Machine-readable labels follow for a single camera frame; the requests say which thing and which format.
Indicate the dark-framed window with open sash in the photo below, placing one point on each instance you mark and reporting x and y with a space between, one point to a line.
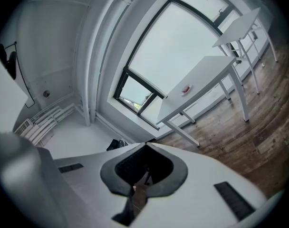
168 49

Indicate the white table with crossed legs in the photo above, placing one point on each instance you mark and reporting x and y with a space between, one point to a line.
239 27

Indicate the white wall radiator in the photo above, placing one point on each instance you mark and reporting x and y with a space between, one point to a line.
44 125

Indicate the small red object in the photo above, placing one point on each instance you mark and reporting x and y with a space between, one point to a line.
186 89

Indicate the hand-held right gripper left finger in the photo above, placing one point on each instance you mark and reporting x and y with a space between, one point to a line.
92 186

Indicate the white round plate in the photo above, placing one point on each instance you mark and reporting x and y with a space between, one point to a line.
185 94

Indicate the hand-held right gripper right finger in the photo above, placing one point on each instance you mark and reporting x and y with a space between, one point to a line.
201 198

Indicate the black plastic-wrapped office chair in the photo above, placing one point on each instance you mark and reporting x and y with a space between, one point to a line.
113 145

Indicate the white table with grommet hole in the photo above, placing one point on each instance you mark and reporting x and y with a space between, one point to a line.
206 75

